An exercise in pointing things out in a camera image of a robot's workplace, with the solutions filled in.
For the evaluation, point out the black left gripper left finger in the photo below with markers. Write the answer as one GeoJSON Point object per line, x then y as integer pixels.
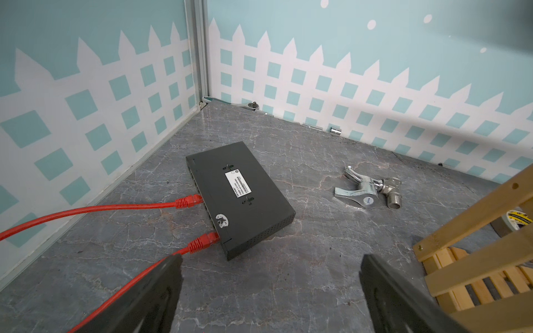
{"type": "Point", "coordinates": [146, 304]}

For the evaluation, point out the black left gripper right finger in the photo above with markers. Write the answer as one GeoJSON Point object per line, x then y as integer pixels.
{"type": "Point", "coordinates": [397, 306]}

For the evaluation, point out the wooden two-tier shelf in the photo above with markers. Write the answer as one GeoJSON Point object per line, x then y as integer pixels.
{"type": "Point", "coordinates": [489, 290]}

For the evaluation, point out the metal valve fitting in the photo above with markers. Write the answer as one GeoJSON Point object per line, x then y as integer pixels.
{"type": "Point", "coordinates": [369, 189]}

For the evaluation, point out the brown tape roll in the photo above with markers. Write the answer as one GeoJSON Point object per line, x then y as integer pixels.
{"type": "Point", "coordinates": [511, 221]}

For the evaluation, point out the black network switch box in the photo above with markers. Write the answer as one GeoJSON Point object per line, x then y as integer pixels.
{"type": "Point", "coordinates": [244, 204]}

